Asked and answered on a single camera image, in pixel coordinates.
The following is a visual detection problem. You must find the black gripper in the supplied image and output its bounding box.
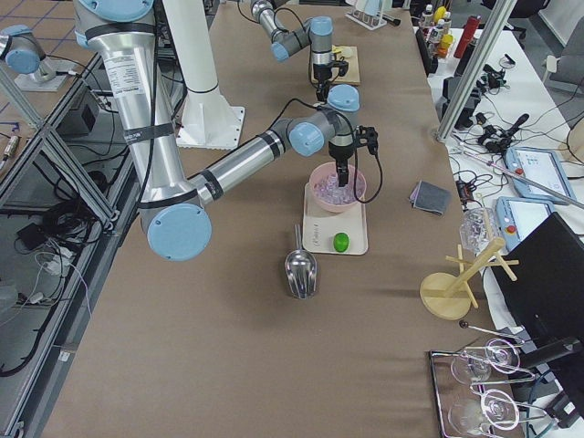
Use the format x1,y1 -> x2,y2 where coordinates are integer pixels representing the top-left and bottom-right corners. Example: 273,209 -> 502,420
328,126 -> 379,187
311,59 -> 349,102

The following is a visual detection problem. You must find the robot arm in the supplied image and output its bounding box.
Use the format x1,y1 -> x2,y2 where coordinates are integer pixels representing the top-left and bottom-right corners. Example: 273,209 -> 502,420
74,1 -> 360,261
250,0 -> 349,102

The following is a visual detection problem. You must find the pink bowl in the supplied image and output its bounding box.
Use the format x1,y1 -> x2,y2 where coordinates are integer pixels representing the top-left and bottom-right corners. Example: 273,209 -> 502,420
308,162 -> 367,213

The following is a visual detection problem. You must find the pile of ice cubes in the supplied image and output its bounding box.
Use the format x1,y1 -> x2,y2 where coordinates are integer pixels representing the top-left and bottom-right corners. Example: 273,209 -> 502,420
311,173 -> 366,205

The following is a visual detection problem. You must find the metal ice scoop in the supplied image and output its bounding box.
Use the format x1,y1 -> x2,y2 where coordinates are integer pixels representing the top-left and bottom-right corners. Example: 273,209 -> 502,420
285,224 -> 318,299

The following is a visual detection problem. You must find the wooden cutting board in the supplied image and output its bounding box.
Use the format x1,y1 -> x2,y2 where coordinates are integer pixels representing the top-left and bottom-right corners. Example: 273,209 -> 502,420
308,46 -> 360,86

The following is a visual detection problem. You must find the cream plastic tray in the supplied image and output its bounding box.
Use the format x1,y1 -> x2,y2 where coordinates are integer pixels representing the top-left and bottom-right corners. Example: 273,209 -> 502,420
302,183 -> 369,256

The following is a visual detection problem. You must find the green lime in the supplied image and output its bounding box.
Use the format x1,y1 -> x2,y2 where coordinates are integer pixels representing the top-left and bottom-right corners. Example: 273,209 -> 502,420
333,232 -> 350,253

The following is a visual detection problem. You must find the white dish rack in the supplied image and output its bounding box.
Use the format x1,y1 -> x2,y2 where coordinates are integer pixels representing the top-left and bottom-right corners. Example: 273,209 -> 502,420
345,0 -> 401,30

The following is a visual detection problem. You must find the grey folded cloth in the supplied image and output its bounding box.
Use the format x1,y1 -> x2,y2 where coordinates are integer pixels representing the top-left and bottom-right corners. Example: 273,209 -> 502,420
409,181 -> 452,215

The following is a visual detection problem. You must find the clear plastic container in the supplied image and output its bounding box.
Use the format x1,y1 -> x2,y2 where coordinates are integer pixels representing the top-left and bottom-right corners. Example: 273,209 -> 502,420
459,207 -> 498,253

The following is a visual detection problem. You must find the wooden mug tree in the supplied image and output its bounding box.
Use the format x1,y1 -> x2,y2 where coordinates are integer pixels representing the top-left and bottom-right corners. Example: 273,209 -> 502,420
420,228 -> 519,320

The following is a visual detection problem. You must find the red bottle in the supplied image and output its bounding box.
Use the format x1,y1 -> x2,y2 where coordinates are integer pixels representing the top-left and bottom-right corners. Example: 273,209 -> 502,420
454,16 -> 481,59

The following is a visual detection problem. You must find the blue teach pendant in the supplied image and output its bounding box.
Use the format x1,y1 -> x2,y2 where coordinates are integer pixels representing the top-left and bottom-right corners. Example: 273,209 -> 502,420
495,196 -> 556,251
504,146 -> 576,200

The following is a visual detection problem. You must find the wine glass rack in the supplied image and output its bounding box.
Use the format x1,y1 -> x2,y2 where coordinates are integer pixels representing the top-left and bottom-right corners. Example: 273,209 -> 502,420
428,338 -> 550,437

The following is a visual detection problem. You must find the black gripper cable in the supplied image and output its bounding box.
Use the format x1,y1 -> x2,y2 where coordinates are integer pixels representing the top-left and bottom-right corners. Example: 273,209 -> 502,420
353,136 -> 384,203

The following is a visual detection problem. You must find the white camera pillar base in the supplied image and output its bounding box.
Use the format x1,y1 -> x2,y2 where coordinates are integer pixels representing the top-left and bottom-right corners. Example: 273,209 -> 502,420
163,0 -> 245,150

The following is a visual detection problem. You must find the aluminium frame post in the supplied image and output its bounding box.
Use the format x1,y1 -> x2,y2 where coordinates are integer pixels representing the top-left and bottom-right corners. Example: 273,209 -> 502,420
435,0 -> 516,143

